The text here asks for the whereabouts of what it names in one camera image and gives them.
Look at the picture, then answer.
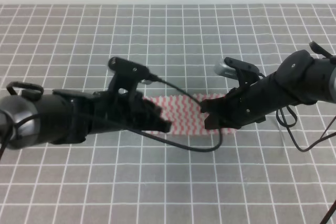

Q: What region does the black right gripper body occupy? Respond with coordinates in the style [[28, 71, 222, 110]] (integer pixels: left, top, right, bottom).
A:
[[220, 86, 267, 129]]

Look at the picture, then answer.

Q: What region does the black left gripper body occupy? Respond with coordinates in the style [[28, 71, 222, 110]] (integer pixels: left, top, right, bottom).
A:
[[91, 91, 147, 132]]

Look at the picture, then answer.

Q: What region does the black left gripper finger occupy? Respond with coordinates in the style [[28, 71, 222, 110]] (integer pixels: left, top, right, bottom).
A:
[[142, 99, 162, 119], [143, 118, 172, 133]]

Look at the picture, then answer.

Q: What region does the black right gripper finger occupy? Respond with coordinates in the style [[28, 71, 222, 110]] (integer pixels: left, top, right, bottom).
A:
[[201, 97, 227, 114], [204, 113, 226, 130]]

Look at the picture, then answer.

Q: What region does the pink white wavy towel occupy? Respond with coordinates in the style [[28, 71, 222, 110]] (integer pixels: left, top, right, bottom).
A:
[[143, 93, 237, 137]]

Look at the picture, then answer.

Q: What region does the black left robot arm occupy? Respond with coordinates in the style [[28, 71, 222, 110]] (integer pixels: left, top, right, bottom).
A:
[[1, 82, 172, 150]]

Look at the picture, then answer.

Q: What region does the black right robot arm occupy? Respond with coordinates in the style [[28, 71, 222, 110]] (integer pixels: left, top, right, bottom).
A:
[[201, 41, 335, 130]]

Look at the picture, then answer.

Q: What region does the grey checked tablecloth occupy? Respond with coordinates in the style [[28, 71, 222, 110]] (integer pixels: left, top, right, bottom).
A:
[[1, 4, 335, 223]]

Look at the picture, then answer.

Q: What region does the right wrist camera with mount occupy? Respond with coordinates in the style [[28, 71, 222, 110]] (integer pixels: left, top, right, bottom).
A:
[[214, 57, 263, 87]]

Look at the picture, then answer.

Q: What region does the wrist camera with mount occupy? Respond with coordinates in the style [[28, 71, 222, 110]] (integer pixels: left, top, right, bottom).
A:
[[214, 57, 263, 87], [108, 57, 151, 95]]

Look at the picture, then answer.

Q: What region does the black right camera cable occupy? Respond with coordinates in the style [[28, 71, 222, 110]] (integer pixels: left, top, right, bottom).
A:
[[275, 103, 336, 224]]

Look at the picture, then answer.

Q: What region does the black camera cable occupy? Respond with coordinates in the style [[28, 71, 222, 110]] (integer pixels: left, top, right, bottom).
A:
[[275, 103, 336, 224], [0, 74, 224, 167]]

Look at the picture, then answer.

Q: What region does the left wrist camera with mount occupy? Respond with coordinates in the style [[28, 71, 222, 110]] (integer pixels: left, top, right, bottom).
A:
[[108, 57, 151, 95]]

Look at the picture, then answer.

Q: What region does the black left camera cable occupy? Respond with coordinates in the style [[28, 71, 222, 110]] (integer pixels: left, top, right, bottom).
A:
[[0, 74, 224, 167]]

